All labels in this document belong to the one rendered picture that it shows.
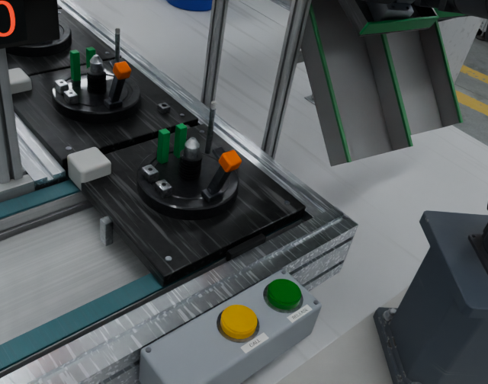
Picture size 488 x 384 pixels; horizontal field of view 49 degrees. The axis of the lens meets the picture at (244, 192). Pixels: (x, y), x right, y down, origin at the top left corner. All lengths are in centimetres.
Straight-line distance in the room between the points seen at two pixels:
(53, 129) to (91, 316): 34
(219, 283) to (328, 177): 43
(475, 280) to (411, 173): 52
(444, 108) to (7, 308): 76
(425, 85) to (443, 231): 41
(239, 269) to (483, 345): 29
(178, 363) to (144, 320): 6
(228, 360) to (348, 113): 44
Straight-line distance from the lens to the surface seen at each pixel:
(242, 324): 60
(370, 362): 76
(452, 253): 63
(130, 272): 71
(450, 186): 112
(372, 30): 74
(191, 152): 70
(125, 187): 74
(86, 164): 75
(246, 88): 125
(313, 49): 82
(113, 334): 59
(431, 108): 101
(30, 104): 92
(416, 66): 101
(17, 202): 77
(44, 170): 81
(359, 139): 86
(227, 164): 64
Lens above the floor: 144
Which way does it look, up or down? 39 degrees down
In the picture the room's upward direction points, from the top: 11 degrees clockwise
